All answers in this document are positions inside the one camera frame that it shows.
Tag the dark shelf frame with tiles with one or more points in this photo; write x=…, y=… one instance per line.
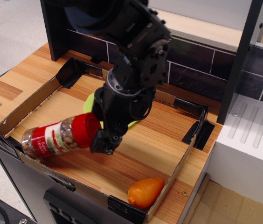
x=191, y=67

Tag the orange plastic toy carrot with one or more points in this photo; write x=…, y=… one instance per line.
x=144, y=193

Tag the white grooved drainboard unit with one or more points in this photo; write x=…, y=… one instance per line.
x=237, y=158

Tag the taped cardboard fence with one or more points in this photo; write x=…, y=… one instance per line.
x=174, y=143

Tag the red-lidded basil leaves bottle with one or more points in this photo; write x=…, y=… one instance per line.
x=61, y=137

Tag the black oven control panel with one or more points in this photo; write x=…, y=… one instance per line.
x=63, y=213

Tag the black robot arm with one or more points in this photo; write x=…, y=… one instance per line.
x=143, y=41

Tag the light green plastic plate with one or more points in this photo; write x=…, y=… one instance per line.
x=87, y=107

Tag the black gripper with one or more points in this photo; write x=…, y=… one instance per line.
x=117, y=111

